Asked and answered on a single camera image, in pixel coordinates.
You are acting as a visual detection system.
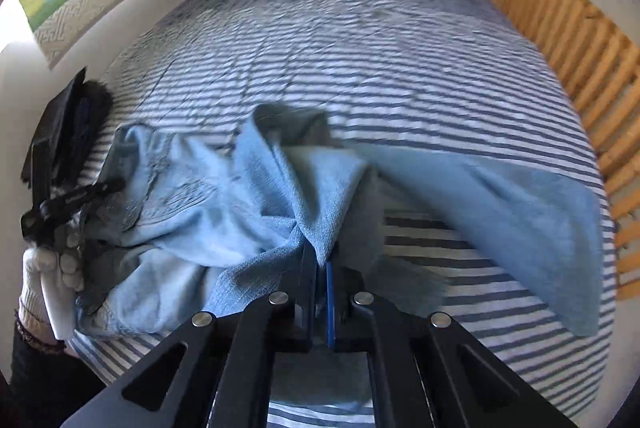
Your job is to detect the black sleeved left forearm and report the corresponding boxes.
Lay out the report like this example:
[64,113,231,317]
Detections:
[3,320,105,427]

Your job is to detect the beaded bracelet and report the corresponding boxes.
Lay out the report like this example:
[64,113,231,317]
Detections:
[13,309,68,357]

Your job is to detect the wooden slatted bed rail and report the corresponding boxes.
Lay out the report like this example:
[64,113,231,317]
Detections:
[491,0,640,300]

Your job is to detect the blue white striped bedspread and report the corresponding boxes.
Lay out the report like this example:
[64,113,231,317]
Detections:
[73,0,615,418]

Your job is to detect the white gloved left hand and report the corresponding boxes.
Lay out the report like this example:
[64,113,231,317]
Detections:
[17,243,84,344]

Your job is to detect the light blue denim jeans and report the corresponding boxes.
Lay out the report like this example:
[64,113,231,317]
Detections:
[77,104,603,338]

